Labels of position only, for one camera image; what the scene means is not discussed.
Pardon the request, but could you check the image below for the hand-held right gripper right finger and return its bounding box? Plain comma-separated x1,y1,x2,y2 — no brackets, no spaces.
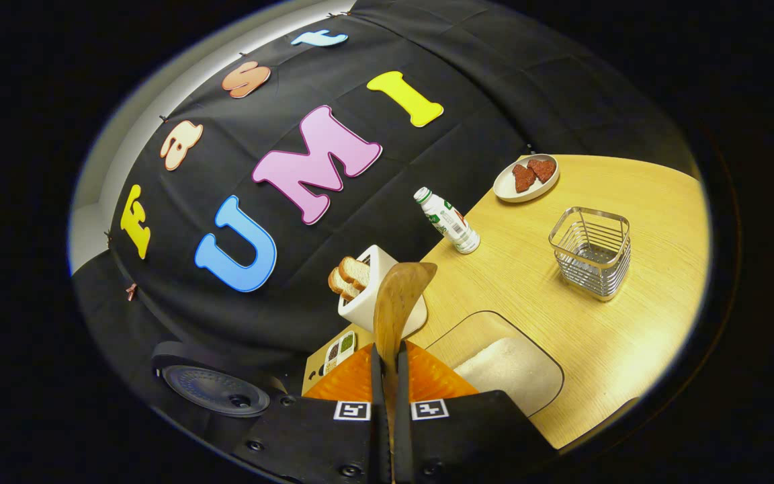
395,341,559,484

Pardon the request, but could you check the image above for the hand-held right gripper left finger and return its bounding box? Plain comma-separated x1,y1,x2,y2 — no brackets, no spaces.
232,343,392,484

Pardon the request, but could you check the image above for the wooden spoon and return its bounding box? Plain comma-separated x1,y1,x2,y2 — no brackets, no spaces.
374,262,439,484

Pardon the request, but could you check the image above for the clear container of rice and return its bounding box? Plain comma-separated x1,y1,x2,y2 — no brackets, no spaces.
426,311,566,417

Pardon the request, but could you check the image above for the dark grey rice cooker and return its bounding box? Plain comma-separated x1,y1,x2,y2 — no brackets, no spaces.
150,341,290,465

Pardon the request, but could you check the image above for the metal wire chopstick holder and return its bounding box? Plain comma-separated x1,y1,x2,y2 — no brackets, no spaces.
548,206,632,302

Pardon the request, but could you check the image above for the white divided bean dish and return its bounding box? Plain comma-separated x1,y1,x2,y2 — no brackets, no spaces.
323,331,357,375

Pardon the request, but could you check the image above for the white toaster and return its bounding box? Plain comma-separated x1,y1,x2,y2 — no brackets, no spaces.
338,245,428,339

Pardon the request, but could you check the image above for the bread slice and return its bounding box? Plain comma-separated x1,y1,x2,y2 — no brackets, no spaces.
328,268,361,301
339,256,372,291

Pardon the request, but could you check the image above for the white plastic bottle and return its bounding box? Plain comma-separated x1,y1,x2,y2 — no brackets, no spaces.
414,187,480,255

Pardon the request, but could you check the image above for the white round plate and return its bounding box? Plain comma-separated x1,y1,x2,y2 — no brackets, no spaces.
493,154,560,204

